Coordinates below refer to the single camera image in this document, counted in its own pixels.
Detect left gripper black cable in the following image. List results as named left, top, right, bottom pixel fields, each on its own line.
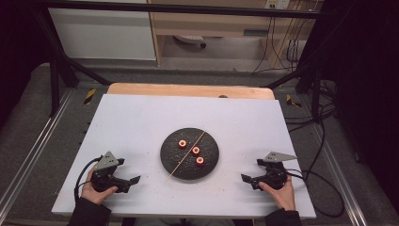
left=73, top=155, right=104, bottom=202

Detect wooden table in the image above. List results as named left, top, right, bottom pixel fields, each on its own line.
left=106, top=82, right=277, bottom=101

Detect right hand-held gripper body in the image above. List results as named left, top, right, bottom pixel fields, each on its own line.
left=250, top=151, right=298, bottom=191

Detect person's left hand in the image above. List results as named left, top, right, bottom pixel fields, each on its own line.
left=80, top=168, right=120, bottom=206

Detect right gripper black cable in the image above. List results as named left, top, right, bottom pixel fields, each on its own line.
left=284, top=169, right=346, bottom=218

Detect dark curtain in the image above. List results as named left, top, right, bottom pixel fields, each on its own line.
left=0, top=0, right=53, bottom=128
left=309, top=0, right=399, bottom=216

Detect white cabinet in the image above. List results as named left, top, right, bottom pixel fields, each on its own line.
left=48, top=7, right=157, bottom=61

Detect white wall socket strip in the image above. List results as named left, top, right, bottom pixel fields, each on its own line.
left=264, top=0, right=292, bottom=10

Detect thin bamboo skewer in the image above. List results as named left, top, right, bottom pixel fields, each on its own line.
left=165, top=130, right=207, bottom=183

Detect hanging black cables bundle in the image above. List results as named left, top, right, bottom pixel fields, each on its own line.
left=251, top=14, right=311, bottom=75

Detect black round stone plate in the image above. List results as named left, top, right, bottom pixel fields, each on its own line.
left=160, top=127, right=220, bottom=181

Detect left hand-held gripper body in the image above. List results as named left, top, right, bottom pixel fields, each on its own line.
left=89, top=151, right=125, bottom=193

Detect black metal frame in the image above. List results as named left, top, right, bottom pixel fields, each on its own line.
left=31, top=0, right=334, bottom=119

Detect person's right hand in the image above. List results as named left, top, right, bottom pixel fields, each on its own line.
left=258, top=175, right=296, bottom=212

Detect black floor cables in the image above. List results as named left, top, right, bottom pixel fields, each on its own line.
left=282, top=79, right=339, bottom=134

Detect aluminium floor rail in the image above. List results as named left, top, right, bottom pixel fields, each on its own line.
left=309, top=124, right=369, bottom=226
left=0, top=89, right=75, bottom=215

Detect yellow black tape marker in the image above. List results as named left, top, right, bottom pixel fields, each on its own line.
left=83, top=88, right=97, bottom=105
left=285, top=93, right=303, bottom=108

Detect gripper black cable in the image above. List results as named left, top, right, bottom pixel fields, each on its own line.
left=73, top=155, right=104, bottom=202
left=284, top=169, right=346, bottom=218

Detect white chair base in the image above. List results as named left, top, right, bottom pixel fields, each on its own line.
left=173, top=34, right=208, bottom=49

